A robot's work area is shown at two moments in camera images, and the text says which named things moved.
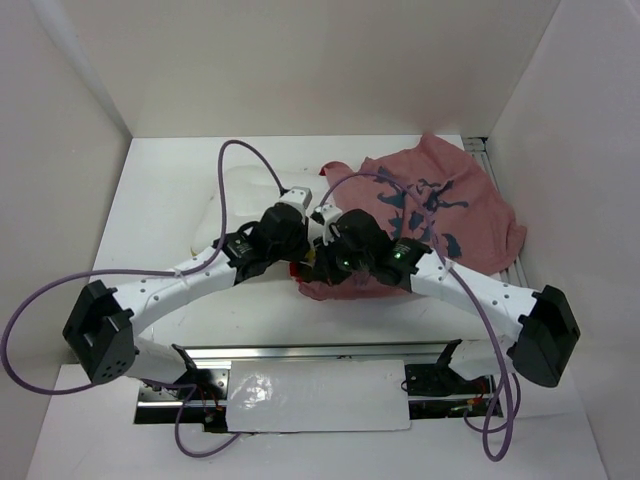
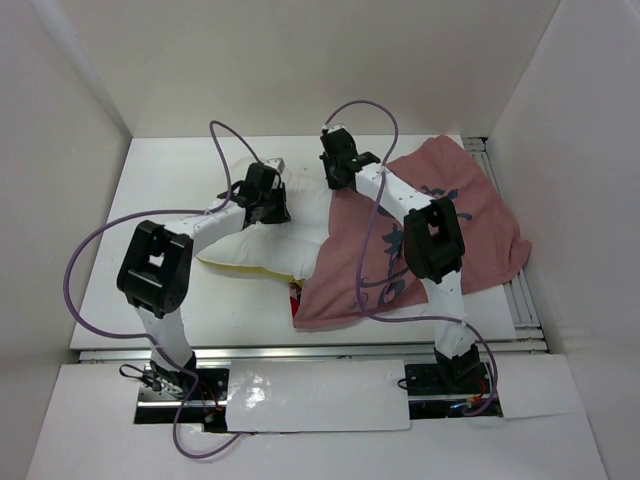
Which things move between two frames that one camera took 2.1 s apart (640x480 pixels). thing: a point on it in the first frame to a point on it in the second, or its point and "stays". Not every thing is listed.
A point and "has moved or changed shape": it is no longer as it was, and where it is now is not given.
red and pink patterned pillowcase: x=425 y=192 has moved or changed shape
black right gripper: x=322 y=268 to x=332 y=183
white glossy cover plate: x=283 y=396 stays
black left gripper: x=303 y=246 to x=282 y=215
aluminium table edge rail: x=319 y=352 stays
